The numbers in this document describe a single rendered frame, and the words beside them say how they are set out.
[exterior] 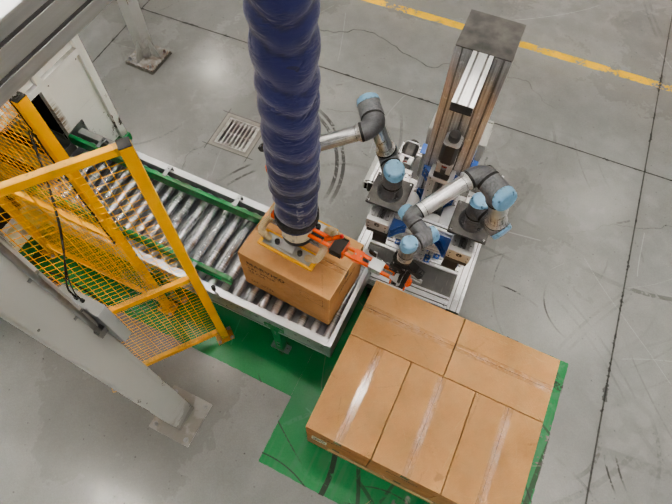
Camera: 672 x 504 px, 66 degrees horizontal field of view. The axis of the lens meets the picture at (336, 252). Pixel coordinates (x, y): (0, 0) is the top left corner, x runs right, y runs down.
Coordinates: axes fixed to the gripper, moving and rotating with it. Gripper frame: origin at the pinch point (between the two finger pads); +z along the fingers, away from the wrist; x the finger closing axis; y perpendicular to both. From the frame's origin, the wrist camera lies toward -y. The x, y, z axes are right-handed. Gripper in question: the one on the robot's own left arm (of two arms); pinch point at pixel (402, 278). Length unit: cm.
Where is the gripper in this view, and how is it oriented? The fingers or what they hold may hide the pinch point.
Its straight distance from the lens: 258.2
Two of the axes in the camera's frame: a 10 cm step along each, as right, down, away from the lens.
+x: -5.1, 7.5, -4.1
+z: -0.3, 4.6, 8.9
